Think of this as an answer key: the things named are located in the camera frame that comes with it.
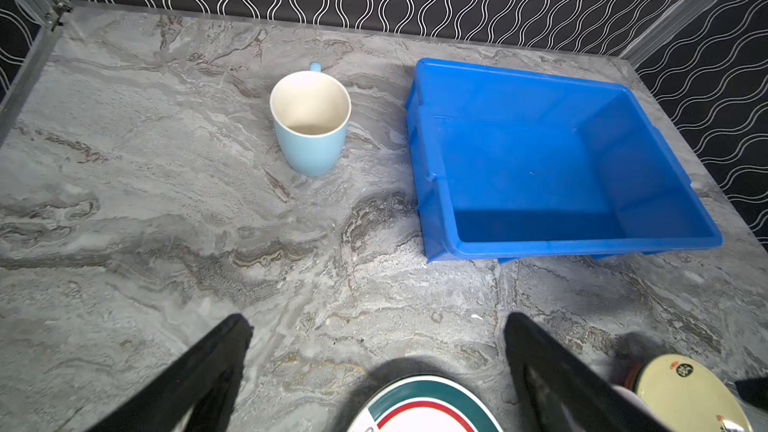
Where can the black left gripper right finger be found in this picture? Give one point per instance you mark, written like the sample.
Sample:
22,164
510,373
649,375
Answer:
557,392

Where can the blue plastic bin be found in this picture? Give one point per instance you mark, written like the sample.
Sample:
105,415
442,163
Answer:
511,164

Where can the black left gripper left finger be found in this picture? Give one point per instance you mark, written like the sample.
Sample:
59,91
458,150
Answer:
201,386

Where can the cream yellow patterned plate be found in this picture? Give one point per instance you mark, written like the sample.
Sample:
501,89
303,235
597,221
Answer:
684,395

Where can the light blue ceramic mug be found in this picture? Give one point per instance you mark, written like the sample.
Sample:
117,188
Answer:
310,111

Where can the aluminium frame post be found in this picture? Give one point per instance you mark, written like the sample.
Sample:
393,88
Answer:
664,29
29,32

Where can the left aluminium frame post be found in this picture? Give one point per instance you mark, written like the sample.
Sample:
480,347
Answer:
29,32

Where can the white plate green red rim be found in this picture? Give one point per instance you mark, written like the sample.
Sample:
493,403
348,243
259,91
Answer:
424,403

